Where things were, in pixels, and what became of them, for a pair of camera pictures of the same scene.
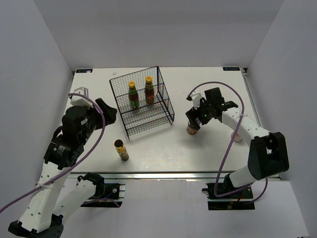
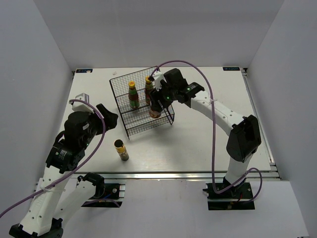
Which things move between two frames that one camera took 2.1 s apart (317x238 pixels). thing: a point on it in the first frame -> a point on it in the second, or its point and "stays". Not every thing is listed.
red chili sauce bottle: [149, 90] stays
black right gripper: [192, 114] -> [156, 95]
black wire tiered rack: [143, 100] stays
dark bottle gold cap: [122, 151] stays
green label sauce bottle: [133, 95] stays
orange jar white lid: [189, 130] -> [154, 114]
